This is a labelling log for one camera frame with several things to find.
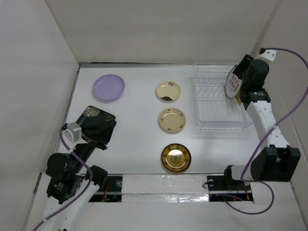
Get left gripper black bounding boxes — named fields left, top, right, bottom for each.
left=72, top=118, right=117, bottom=171

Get black floral square plate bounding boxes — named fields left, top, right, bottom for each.
left=76, top=104, right=116, bottom=142

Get white plate red characters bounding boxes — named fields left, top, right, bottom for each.
left=224, top=65, right=242, bottom=99

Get bamboo woven tray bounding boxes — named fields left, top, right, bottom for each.
left=235, top=91, right=242, bottom=105

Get purple round plate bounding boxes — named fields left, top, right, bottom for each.
left=92, top=74, right=125, bottom=101

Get dark golden patterned plate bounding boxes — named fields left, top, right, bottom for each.
left=161, top=143, right=192, bottom=173

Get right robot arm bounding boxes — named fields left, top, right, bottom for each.
left=222, top=50, right=301, bottom=189

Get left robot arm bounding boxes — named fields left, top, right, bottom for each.
left=34, top=118, right=116, bottom=231

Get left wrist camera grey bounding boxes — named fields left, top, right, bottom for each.
left=64, top=123, right=82, bottom=143

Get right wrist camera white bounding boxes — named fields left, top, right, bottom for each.
left=257, top=48, right=277, bottom=64

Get white wire dish rack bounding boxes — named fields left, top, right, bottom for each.
left=193, top=63, right=253, bottom=130

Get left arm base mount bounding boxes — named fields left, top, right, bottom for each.
left=89, top=174, right=123, bottom=203

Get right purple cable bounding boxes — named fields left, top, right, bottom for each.
left=221, top=47, right=308, bottom=214

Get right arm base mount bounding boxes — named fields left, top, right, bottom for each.
left=203, top=175, right=254, bottom=202

